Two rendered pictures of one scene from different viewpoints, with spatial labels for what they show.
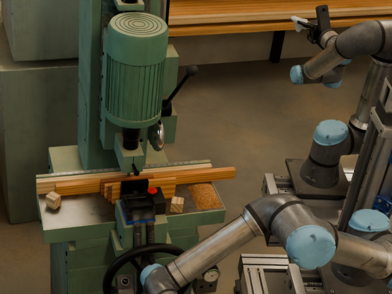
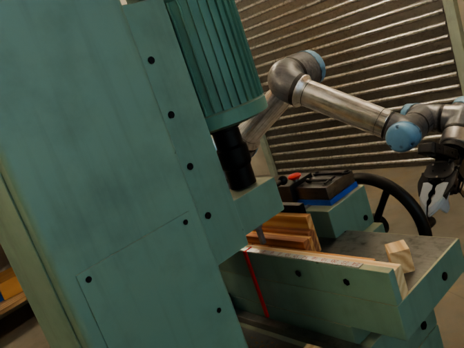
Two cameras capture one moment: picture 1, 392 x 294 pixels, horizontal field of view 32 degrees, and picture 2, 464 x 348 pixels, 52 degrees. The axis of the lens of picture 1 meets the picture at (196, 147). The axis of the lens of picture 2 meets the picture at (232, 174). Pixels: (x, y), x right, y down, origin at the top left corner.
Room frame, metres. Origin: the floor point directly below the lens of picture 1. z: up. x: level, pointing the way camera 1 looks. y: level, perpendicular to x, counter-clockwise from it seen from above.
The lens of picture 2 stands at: (2.05, 1.04, 1.30)
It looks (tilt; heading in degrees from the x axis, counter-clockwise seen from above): 13 degrees down; 253
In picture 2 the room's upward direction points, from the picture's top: 19 degrees counter-clockwise
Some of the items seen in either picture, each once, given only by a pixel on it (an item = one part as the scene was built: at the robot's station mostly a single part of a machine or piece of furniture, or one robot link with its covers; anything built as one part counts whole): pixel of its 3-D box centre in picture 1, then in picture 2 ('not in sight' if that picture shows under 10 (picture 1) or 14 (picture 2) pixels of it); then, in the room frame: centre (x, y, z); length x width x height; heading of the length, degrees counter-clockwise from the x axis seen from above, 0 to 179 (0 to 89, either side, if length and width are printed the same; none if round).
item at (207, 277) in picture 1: (210, 273); not in sight; (1.68, -0.11, 0.65); 0.06 x 0.04 x 0.08; 111
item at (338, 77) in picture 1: (330, 73); not in sight; (2.40, -0.49, 1.12); 0.11 x 0.08 x 0.11; 113
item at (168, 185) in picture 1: (143, 190); (275, 230); (1.74, 0.15, 0.94); 0.21 x 0.01 x 0.08; 111
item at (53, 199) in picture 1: (53, 200); (399, 257); (1.65, 0.43, 0.92); 0.04 x 0.03 x 0.04; 64
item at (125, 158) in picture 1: (129, 153); (243, 211); (1.81, 0.22, 1.03); 0.14 x 0.07 x 0.09; 21
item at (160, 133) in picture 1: (157, 134); not in sight; (1.95, 0.14, 1.02); 0.12 x 0.03 x 0.12; 21
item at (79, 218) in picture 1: (134, 214); (308, 252); (1.69, 0.17, 0.87); 0.61 x 0.30 x 0.06; 111
